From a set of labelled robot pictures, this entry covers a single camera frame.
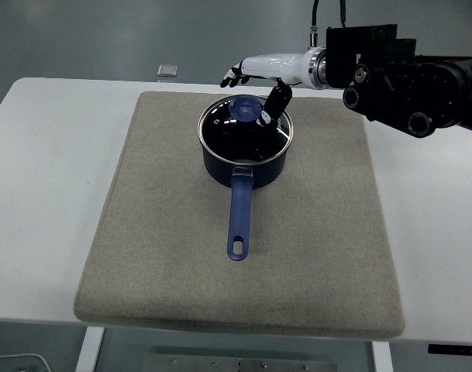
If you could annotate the white table leg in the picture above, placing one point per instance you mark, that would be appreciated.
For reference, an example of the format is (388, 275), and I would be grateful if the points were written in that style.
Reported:
(90, 348)
(382, 358)

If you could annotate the dark blue saucepan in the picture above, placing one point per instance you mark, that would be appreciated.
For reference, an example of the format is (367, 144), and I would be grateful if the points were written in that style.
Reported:
(241, 209)

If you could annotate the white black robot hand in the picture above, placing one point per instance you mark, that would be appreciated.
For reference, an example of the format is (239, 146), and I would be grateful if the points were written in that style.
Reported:
(278, 65)

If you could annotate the glass pot lid blue knob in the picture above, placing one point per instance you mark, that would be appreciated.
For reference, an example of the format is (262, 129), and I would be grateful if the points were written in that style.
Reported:
(243, 108)

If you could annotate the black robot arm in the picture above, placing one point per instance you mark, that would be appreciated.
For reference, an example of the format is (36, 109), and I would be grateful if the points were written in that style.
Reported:
(406, 85)

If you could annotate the white rounded object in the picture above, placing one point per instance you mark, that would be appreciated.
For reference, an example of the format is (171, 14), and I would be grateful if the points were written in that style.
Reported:
(14, 363)

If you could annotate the small silver floor plate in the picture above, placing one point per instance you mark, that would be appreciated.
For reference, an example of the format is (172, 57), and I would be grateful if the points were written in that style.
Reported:
(167, 71)

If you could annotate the beige fabric table mat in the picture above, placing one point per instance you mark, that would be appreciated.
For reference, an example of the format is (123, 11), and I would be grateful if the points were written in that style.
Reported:
(173, 232)

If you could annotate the black table control panel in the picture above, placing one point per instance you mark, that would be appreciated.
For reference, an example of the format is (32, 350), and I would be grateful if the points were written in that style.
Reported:
(456, 349)

